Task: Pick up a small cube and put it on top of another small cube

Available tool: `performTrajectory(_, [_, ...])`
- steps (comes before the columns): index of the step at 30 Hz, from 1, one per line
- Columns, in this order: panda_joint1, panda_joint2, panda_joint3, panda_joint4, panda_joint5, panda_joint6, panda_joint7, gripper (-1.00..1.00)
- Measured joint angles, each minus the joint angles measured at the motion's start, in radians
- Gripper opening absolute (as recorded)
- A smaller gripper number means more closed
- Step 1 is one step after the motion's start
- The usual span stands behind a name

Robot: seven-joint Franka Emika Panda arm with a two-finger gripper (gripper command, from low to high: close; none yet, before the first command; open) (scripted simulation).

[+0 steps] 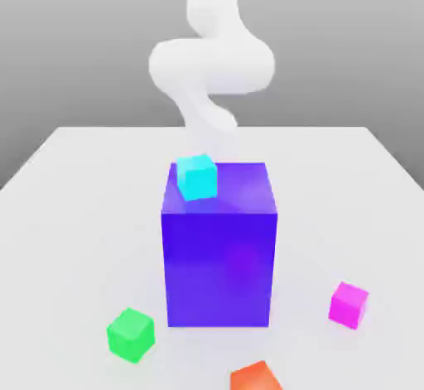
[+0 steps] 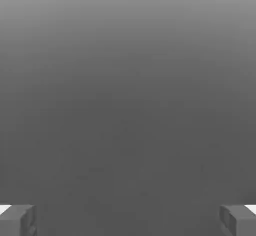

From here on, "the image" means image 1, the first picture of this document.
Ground small cyan cube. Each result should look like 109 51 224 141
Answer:
176 153 219 203

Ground small green cube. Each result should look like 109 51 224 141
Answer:
105 307 157 364

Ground small magenta cube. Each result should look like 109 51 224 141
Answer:
327 281 370 331

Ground small orange cube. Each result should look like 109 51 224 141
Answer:
229 359 284 390

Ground large purple box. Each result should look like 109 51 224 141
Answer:
160 161 278 329

